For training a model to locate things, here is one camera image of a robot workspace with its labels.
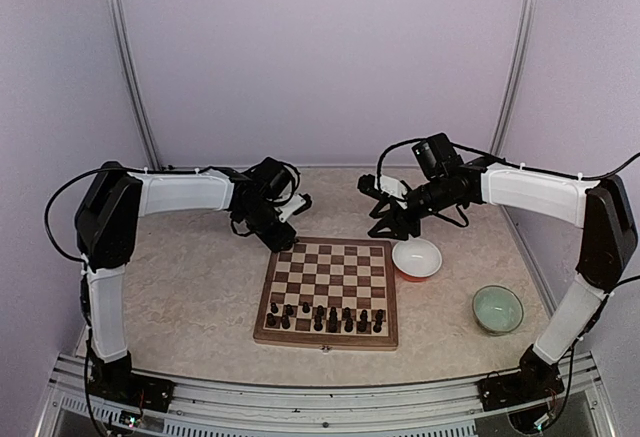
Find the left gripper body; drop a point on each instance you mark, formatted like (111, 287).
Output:
(273, 239)

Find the dark king front row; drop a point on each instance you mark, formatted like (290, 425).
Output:
(332, 321)

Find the left aluminium post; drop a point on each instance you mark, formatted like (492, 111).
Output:
(125, 53)

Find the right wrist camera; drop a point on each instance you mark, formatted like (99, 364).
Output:
(384, 189)

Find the aluminium post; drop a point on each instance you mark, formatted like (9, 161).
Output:
(514, 76)
(125, 53)

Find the dark pawn front centre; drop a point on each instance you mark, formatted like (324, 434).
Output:
(318, 323)

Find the dark knight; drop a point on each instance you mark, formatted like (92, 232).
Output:
(362, 326)
(285, 322)

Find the right aluminium post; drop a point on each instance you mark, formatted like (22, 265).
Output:
(514, 76)

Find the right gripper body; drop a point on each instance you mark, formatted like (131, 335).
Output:
(403, 220)

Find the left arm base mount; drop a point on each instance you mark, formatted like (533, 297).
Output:
(117, 382)

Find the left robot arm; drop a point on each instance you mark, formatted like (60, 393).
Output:
(259, 201)

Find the green glass bowl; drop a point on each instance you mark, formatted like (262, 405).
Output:
(497, 310)

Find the white and orange bowl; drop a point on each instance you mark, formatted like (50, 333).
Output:
(416, 260)

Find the wooden chess board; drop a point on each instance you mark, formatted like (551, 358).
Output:
(331, 272)

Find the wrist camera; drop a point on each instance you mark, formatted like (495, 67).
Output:
(298, 204)
(384, 189)

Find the aluminium front rail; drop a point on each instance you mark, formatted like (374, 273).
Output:
(202, 407)

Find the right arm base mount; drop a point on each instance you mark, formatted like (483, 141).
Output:
(534, 379)

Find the dark bishop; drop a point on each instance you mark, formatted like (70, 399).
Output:
(348, 325)

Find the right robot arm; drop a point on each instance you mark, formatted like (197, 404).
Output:
(597, 205)

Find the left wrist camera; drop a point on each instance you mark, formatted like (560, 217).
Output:
(298, 204)

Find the dark rook corner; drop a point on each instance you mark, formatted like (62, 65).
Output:
(377, 326)

